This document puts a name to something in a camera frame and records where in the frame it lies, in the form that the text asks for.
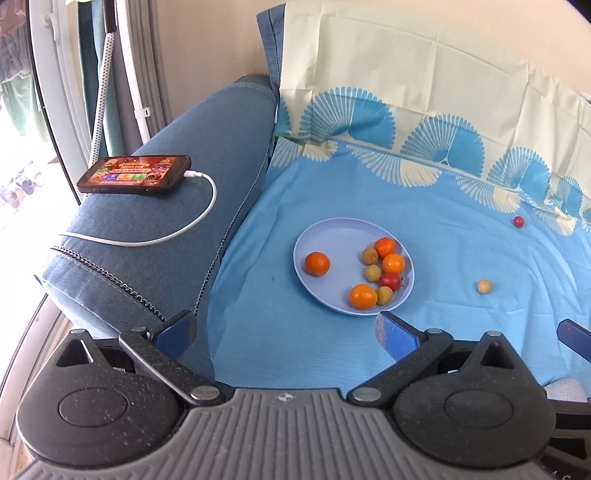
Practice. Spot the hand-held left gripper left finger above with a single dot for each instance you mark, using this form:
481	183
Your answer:
178	333

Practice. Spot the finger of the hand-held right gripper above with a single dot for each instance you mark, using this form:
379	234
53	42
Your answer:
573	336

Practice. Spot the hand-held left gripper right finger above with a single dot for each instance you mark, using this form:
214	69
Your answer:
397	335

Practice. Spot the orange mandarin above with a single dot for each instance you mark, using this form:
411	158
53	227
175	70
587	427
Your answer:
384	246
363	297
394	264
316	264

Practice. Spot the red tomato with stem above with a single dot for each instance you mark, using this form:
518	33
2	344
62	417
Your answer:
390	280

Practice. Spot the tan longan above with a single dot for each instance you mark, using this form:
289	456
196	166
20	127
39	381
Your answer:
484	286
385	296
372	273
370	255

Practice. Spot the light blue plate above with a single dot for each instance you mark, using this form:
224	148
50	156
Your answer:
337	240

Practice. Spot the grey fleece blanket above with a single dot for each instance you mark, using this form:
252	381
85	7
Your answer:
565	390

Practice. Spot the small red cherry tomato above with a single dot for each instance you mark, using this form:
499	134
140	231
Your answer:
518	221

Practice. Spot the blue fan-print cloth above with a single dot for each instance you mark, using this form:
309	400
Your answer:
369	184

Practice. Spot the black smartphone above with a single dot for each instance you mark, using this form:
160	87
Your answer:
134	174

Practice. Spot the blue denim sofa armrest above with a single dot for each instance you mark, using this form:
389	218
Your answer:
194	138

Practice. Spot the row of shoes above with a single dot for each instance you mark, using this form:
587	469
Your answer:
18	184

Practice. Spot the white steamer pole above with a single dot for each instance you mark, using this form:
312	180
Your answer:
134	69

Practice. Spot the grey curtain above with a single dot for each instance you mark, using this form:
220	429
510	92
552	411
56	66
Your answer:
147	46

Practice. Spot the hanging clothes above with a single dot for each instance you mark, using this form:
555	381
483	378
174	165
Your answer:
14	69

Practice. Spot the black garment steamer head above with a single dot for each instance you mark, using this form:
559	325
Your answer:
110	14

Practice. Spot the white window frame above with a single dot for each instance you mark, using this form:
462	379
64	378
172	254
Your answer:
55	69

